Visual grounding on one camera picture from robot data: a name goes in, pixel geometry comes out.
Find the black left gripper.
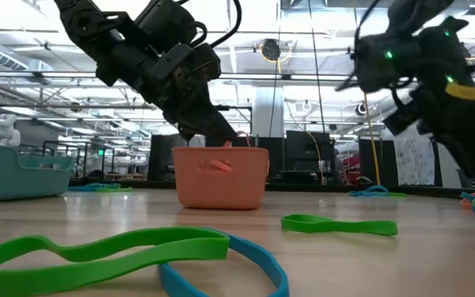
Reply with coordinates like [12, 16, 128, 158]
[136, 44, 238, 144]

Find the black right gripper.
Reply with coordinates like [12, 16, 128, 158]
[383, 16, 475, 183]

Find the black boom stand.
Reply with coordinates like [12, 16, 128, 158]
[215, 104, 254, 138]

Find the black partition panel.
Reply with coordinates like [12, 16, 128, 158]
[148, 134, 189, 182]
[359, 138, 399, 187]
[237, 135, 287, 185]
[285, 130, 336, 185]

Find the white patterned cloth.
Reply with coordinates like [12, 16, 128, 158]
[393, 138, 439, 186]

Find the orange plastic basket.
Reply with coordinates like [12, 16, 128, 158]
[172, 146, 270, 210]

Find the red object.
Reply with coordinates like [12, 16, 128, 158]
[342, 154, 362, 182]

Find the teal plastic basket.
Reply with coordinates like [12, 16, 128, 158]
[0, 144, 75, 202]

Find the white sculpted figure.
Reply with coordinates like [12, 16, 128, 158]
[0, 114, 22, 148]

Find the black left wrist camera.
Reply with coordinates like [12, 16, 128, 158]
[187, 42, 223, 83]

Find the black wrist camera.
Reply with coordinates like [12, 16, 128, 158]
[187, 42, 223, 83]
[350, 31, 422, 95]

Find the yellow cable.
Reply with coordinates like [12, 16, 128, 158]
[362, 92, 383, 186]

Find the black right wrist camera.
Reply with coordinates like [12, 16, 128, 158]
[350, 31, 422, 95]

